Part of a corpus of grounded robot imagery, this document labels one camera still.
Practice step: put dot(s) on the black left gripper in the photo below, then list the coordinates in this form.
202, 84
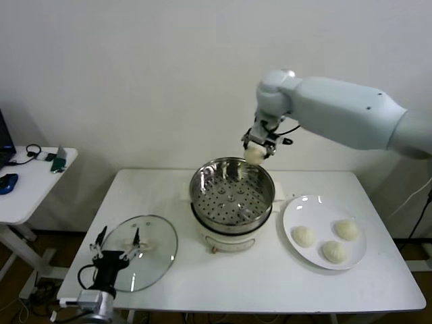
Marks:
108, 266

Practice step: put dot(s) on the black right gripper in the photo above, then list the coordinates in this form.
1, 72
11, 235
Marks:
274, 141

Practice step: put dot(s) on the white steamed baozi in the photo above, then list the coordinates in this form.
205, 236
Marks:
303, 237
347, 229
254, 156
334, 252

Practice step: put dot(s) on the round glass pot lid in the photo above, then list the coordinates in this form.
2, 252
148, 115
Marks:
158, 236

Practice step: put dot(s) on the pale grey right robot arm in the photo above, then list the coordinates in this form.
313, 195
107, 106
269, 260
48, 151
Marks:
337, 108

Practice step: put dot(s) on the perforated stainless steel steamer basket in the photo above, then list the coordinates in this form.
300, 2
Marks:
216, 199

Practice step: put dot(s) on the large white round plate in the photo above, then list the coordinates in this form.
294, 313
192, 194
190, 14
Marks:
303, 209

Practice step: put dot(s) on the white floor power strip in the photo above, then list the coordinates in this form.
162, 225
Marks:
44, 289

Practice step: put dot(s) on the white electric cooking pot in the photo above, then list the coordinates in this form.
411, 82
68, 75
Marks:
229, 243

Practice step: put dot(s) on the white side table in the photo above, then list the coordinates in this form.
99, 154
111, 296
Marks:
33, 189

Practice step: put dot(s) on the small black device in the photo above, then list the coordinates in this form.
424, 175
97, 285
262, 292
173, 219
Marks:
50, 157

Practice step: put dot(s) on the small white box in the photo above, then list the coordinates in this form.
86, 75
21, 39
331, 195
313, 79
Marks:
40, 156

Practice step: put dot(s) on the blue computer mouse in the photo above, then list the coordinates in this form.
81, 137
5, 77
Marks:
8, 184

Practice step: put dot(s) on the dark laptop computer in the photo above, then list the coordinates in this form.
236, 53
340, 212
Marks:
5, 141

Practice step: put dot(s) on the right wrist camera unit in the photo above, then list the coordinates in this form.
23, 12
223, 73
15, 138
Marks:
260, 131

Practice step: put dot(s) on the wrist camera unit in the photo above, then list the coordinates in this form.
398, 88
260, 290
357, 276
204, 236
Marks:
69, 302
260, 131

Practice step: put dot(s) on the left wrist camera unit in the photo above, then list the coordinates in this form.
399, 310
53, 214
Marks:
69, 302

